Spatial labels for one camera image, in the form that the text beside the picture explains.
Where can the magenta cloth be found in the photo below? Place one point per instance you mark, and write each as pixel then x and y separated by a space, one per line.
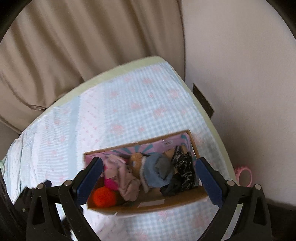
pixel 111 184

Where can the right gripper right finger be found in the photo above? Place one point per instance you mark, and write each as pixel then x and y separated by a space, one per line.
pixel 254 220

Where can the black white patterned cloth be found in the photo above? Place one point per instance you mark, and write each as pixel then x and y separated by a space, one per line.
pixel 184 179

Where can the checked floral bed blanket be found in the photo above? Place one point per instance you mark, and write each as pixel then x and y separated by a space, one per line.
pixel 115 129

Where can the brown cream fluffy sock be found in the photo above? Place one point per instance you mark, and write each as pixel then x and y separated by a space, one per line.
pixel 136 163

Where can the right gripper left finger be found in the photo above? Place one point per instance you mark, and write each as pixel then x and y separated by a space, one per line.
pixel 56 211

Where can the beige curtain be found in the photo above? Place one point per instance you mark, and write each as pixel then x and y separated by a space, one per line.
pixel 54 46

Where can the dusty pink fabric mask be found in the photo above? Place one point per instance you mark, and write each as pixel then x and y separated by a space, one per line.
pixel 117 168

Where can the pale green mattress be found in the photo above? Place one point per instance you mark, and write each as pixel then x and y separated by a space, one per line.
pixel 129 67

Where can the blue grey fluffy sock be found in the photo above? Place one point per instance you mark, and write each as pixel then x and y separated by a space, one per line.
pixel 158 172

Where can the dark wall plate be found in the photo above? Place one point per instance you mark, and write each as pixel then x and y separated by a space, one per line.
pixel 203 101

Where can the orange pompom toy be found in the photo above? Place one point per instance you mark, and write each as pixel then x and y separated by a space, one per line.
pixel 104 197

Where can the cardboard box pink lining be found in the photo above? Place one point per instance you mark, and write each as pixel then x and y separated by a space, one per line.
pixel 153 200

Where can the pink tape roll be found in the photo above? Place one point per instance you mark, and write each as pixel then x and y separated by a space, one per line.
pixel 244 176

